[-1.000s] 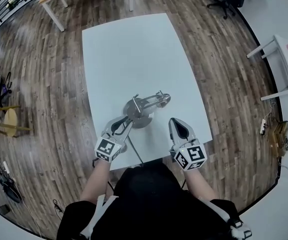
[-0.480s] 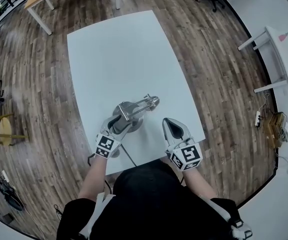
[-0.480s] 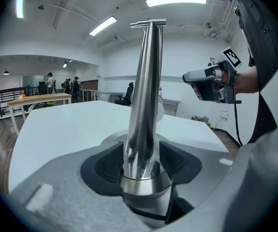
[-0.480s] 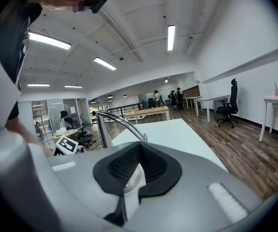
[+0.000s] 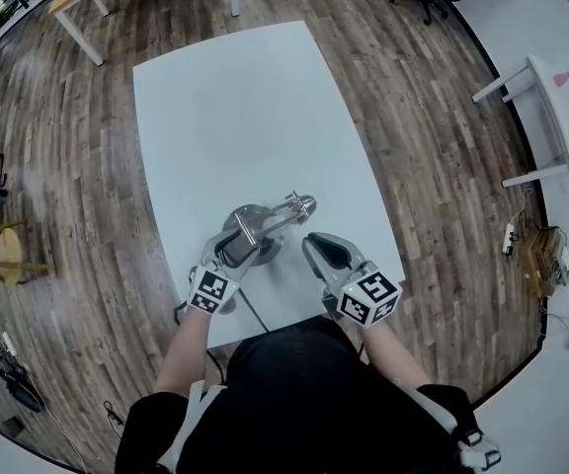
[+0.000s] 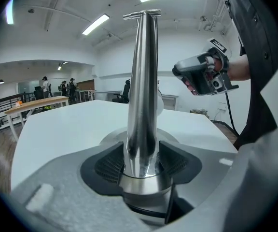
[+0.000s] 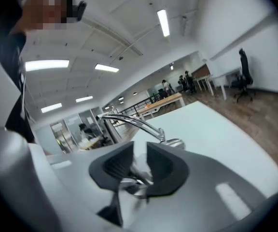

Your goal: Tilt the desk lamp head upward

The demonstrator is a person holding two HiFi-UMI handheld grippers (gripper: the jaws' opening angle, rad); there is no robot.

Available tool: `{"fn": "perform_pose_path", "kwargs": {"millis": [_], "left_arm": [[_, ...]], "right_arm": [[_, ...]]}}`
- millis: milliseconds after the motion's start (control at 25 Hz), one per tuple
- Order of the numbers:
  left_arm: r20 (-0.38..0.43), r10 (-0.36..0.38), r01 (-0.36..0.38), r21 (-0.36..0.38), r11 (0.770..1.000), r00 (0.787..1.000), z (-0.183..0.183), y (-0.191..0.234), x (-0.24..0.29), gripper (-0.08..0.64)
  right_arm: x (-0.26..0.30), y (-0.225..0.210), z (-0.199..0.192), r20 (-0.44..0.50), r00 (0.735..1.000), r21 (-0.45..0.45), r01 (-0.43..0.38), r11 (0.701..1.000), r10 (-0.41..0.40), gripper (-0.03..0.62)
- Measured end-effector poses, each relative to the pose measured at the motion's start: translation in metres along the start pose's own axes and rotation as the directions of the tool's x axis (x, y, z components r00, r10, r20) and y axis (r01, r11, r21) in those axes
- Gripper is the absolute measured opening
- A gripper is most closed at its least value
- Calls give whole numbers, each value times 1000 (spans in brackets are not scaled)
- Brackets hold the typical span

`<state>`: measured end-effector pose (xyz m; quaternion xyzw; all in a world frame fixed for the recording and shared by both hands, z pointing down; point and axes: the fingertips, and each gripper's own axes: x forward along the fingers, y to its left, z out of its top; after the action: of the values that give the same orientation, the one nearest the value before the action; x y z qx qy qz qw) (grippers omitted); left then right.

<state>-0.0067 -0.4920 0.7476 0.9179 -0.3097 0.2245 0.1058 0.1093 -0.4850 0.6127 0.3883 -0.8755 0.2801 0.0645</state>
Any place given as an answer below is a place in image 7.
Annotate black head-mounted camera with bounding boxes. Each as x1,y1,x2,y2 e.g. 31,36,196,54
70,0,88,23

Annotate rectangular ceiling light panel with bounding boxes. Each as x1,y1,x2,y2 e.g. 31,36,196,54
75,96,94,103
156,8,170,38
94,63,120,73
41,102,63,114
25,59,70,72

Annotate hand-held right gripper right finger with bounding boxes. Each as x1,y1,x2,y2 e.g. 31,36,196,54
129,141,278,232

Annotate yellow round table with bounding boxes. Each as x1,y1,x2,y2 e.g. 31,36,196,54
78,136,103,151

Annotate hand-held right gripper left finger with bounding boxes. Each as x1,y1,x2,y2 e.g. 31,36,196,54
0,126,135,232

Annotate black headrest office chair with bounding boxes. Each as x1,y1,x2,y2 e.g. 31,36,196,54
230,47,257,103

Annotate person's black clothing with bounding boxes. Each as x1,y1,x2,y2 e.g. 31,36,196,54
0,0,37,144

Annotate glass office partition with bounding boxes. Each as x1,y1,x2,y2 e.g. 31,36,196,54
49,106,106,154

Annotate wooden top table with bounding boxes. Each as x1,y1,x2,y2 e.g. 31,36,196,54
138,92,185,120

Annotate person's head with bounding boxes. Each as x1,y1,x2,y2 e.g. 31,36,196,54
20,0,81,31

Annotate long white desk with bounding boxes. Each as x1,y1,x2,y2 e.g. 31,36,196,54
208,66,245,100

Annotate white rectangular table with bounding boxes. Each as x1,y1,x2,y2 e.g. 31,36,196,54
128,100,278,178

